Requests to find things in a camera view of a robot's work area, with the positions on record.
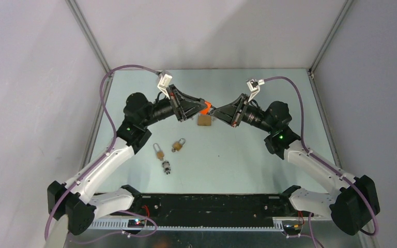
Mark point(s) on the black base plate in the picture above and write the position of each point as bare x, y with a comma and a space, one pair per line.
232, 210

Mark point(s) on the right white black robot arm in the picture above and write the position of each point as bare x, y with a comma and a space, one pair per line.
350, 201

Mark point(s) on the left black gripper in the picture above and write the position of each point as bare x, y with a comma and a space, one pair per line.
185, 106

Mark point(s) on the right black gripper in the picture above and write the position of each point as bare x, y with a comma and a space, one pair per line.
229, 114

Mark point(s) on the orange black padlock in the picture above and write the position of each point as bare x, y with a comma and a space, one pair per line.
207, 109

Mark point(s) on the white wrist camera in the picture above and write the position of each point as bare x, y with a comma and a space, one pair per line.
164, 78
254, 87

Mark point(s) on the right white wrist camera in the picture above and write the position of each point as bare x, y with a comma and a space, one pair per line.
254, 87

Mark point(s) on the aluminium frame post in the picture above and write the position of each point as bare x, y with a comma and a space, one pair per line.
346, 7
87, 32

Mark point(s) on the large brass padlock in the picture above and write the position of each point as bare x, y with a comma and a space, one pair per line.
204, 120

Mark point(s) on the left aluminium frame post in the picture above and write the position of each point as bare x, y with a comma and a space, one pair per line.
87, 32

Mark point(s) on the slotted grey cable duct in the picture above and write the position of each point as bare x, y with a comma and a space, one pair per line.
127, 223

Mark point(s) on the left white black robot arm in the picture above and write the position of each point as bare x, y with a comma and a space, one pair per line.
76, 197

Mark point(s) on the right aluminium frame post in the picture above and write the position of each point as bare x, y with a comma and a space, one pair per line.
346, 7

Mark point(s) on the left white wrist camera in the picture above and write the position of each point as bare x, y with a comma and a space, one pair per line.
164, 78

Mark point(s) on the small brass padlock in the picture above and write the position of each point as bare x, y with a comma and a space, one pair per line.
177, 145

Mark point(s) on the long shackle brass padlock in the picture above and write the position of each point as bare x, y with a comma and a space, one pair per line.
158, 151

